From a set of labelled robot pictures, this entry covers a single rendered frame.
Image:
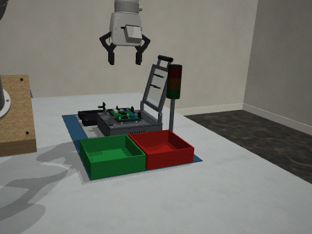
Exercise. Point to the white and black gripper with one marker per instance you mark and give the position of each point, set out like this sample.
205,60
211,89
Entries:
120,19

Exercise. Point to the red open bin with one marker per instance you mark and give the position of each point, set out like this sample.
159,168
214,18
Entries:
163,148

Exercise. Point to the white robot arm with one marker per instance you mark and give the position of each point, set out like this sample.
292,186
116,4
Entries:
132,35

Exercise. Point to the green open-top bin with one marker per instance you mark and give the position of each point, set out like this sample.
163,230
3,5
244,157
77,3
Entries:
111,155

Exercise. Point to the green circuit board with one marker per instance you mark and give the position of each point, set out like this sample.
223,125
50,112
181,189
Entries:
124,114

